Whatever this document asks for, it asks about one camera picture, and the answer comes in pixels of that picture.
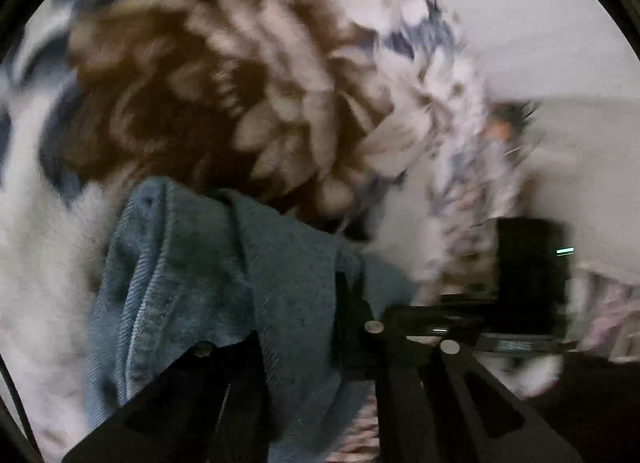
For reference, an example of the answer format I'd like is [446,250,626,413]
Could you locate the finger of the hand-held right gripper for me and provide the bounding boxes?
[474,333,568,355]
[382,302,501,340]

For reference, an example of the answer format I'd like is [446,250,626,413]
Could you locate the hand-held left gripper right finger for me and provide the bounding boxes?
[334,269,585,463]

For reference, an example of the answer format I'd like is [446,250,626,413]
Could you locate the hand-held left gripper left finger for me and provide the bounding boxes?
[61,329,275,463]

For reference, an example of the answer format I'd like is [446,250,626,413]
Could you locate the blue denim pants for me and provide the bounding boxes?
[84,175,422,463]

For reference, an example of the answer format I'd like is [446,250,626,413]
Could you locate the person's right hand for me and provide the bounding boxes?
[511,353,567,400]

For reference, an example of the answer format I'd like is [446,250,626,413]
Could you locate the printed blanket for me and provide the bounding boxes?
[0,0,543,463]

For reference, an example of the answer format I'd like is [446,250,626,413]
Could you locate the black cable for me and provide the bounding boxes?
[0,357,43,463]

